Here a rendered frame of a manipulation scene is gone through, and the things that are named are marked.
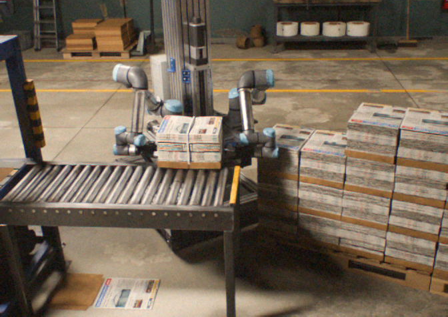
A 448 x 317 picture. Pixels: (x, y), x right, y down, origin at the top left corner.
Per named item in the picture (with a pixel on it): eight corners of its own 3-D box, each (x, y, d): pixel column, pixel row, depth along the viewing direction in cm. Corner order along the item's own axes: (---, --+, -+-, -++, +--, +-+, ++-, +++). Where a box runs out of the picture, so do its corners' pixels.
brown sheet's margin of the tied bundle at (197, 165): (225, 149, 320) (224, 143, 319) (221, 169, 294) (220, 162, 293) (200, 149, 322) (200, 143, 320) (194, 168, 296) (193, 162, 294)
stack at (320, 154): (275, 221, 388) (276, 122, 354) (434, 257, 341) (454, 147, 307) (256, 248, 357) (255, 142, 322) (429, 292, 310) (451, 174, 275)
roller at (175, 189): (188, 169, 303) (182, 163, 301) (174, 210, 260) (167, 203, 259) (182, 174, 304) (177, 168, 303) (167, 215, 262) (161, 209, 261)
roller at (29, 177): (44, 170, 312) (43, 163, 310) (8, 209, 270) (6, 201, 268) (36, 170, 313) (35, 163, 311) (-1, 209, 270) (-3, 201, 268)
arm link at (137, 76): (155, 68, 303) (148, 146, 313) (141, 66, 309) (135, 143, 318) (143, 67, 293) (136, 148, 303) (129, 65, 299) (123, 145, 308)
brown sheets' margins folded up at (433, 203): (275, 205, 382) (276, 145, 361) (437, 240, 335) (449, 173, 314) (257, 231, 351) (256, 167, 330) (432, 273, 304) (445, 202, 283)
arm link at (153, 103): (167, 121, 343) (125, 78, 298) (151, 118, 350) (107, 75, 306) (175, 107, 346) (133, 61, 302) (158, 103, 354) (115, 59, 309)
